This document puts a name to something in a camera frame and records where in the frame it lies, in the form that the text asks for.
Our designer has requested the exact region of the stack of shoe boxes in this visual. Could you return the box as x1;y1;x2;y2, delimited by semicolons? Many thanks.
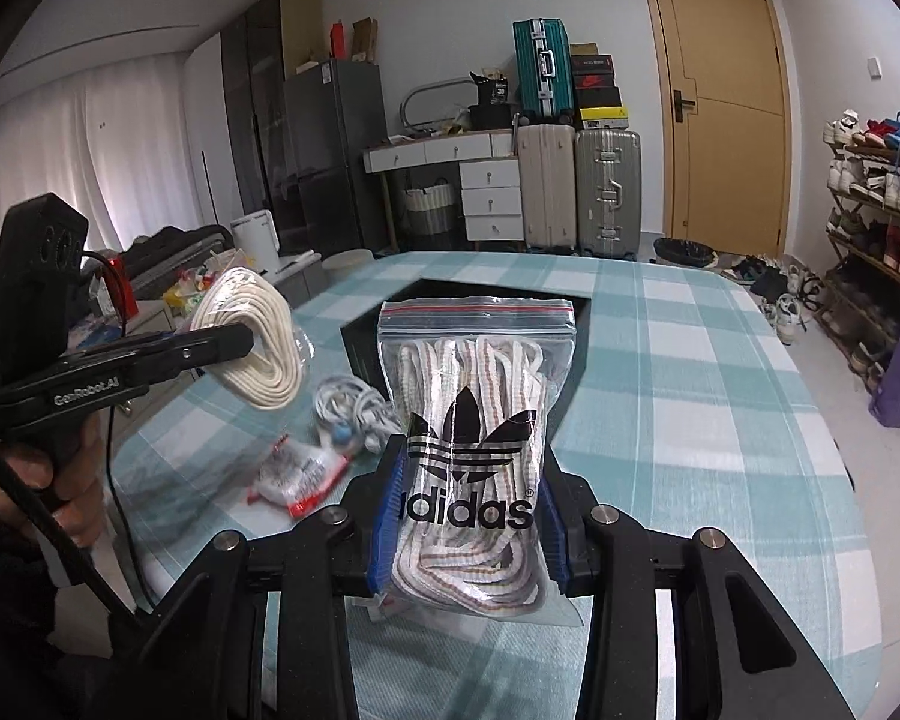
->
571;44;629;130

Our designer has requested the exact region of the person's left hand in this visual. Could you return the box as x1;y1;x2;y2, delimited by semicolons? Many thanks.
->
0;413;105;548

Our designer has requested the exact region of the round grey stool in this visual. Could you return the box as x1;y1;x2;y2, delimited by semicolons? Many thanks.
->
322;249;375;283

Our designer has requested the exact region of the adidas zip bag of laces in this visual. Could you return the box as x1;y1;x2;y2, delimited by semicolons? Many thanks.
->
383;332;575;619

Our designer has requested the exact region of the black round floor bin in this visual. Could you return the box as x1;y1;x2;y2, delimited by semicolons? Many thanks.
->
653;238;718;270

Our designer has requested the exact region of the red white small packet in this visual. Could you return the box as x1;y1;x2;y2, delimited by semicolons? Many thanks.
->
247;434;349;520

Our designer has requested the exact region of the silver suitcase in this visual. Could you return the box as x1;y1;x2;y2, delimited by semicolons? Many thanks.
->
575;128;642;260

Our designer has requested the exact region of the woven laundry basket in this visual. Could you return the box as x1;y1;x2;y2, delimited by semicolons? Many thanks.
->
400;181;458;238

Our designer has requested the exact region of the black bag on desk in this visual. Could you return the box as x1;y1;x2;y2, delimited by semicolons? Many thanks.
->
468;70;514;130

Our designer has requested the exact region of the white drawer desk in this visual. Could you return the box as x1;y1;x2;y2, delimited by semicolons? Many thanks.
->
364;130;525;244

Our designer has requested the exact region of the dark tall cabinet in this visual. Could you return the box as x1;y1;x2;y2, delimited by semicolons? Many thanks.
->
221;0;326;254

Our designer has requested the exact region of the teal suitcase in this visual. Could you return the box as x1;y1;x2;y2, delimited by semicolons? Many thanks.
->
512;18;574;124

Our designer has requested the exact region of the white cable bundle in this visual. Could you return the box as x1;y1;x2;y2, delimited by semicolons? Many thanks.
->
310;374;406;458

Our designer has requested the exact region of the dark grey refrigerator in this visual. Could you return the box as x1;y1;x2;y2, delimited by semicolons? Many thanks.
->
283;59;390;257

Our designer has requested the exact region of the white strap roll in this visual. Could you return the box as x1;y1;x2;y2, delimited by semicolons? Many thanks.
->
188;265;307;412

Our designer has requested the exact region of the checked teal tablecloth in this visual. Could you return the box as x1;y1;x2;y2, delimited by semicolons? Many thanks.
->
113;252;881;718

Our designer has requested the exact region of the white air purifier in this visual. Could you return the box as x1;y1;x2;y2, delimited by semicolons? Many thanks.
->
230;210;281;275

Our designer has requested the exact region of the beige suitcase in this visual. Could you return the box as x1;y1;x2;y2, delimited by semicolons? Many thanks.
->
517;124;577;250

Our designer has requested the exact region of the wooden shoe rack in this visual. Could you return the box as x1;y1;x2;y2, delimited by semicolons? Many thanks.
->
816;109;900;394

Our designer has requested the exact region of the yellow wooden door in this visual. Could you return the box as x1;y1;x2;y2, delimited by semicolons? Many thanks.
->
647;0;792;257

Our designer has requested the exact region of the black cardboard box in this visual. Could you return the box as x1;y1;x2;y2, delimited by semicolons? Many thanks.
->
341;278;593;437

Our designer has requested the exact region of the white curtain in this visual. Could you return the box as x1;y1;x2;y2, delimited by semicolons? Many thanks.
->
0;54;203;250

